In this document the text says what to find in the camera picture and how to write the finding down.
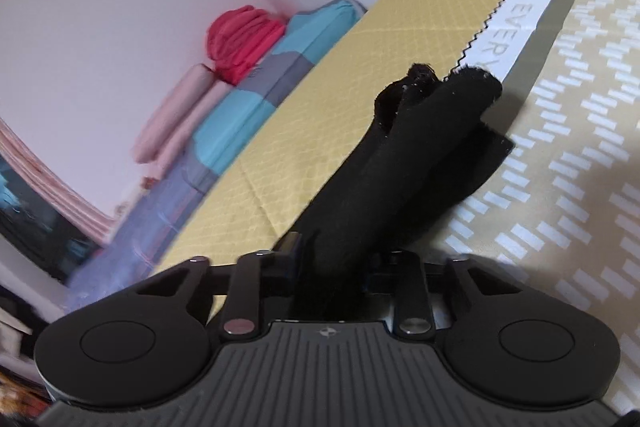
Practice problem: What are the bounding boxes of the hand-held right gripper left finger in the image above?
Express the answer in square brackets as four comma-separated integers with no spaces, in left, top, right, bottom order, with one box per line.
[135,231,305,337]

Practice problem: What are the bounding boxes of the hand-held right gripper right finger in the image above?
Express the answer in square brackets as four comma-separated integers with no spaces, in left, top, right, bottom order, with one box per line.
[365,251,523,339]

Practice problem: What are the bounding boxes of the black knit pants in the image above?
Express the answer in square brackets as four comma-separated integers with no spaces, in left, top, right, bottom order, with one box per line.
[289,63,516,324]

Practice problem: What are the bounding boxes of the blue plaid folded quilt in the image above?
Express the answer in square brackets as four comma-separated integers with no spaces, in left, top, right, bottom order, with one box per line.
[64,0,369,311]

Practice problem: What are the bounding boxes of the pink folded blankets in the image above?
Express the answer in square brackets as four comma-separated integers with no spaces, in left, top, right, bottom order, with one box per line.
[132,63,234,164]

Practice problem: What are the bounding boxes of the pink striped curtain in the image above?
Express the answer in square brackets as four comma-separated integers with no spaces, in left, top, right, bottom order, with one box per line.
[0,117,120,244]

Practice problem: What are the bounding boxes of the yellow quilted blanket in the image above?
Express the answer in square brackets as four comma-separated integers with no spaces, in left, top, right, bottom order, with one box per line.
[154,0,567,269]

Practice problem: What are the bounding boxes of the beige dash-patterned bed sheet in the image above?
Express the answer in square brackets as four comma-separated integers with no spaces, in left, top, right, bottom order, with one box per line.
[400,0,640,419]

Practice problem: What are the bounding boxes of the dark window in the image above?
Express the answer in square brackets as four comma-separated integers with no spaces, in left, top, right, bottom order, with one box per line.
[0,156,102,284]

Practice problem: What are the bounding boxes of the stack of red folded clothes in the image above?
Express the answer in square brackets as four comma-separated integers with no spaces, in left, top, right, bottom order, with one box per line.
[207,5,287,86]

